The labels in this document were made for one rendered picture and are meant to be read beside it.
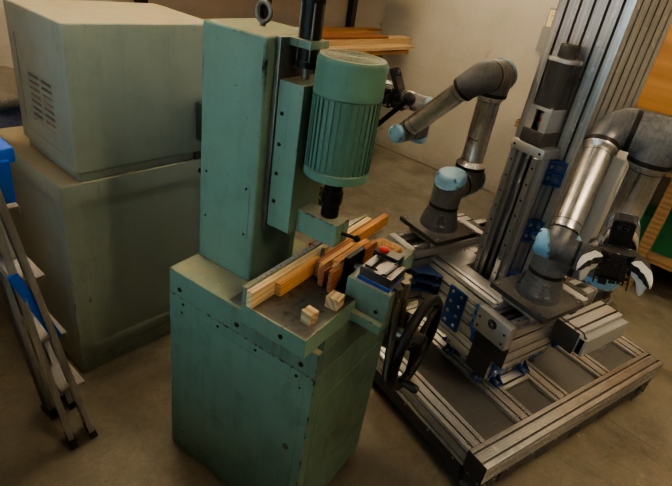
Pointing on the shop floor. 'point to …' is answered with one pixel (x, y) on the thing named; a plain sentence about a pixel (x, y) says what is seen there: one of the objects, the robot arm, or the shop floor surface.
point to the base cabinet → (263, 404)
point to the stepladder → (35, 315)
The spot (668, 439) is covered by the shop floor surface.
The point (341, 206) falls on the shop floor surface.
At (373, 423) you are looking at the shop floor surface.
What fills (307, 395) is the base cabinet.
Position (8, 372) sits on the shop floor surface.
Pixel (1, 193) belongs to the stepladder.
